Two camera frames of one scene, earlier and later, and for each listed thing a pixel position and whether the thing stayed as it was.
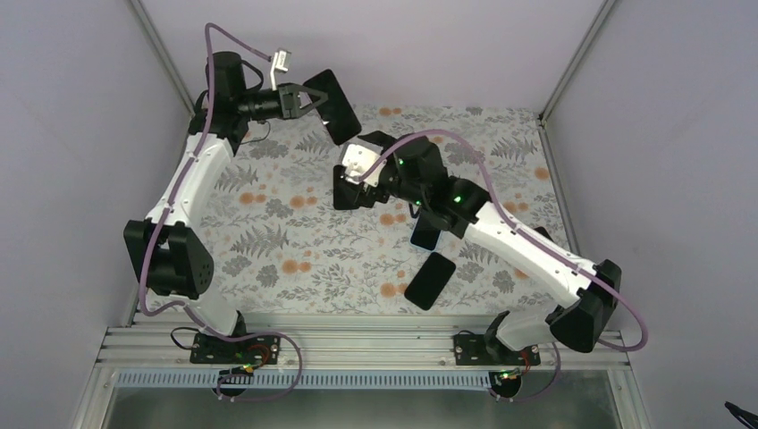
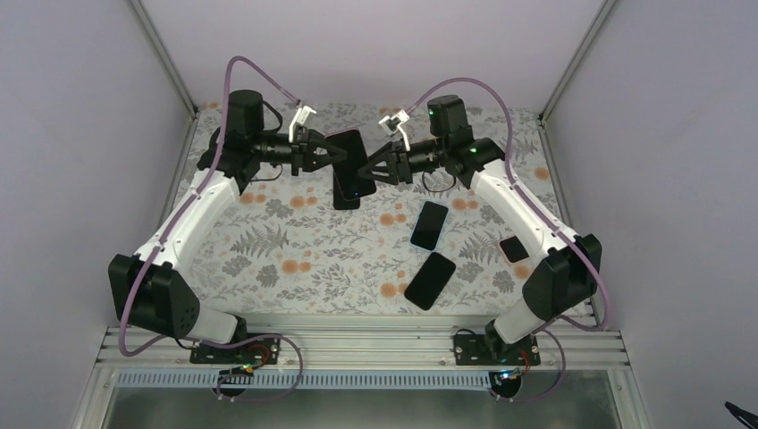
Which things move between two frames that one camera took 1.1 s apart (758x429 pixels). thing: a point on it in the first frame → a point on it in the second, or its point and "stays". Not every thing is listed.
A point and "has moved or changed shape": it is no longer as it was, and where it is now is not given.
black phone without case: (430, 281) stays
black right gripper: (362, 195) → (400, 164)
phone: (336, 113) has moved or changed shape
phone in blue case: (423, 237) stays
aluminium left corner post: (161, 54) stays
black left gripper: (290, 106) → (301, 154)
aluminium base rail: (167, 347) stays
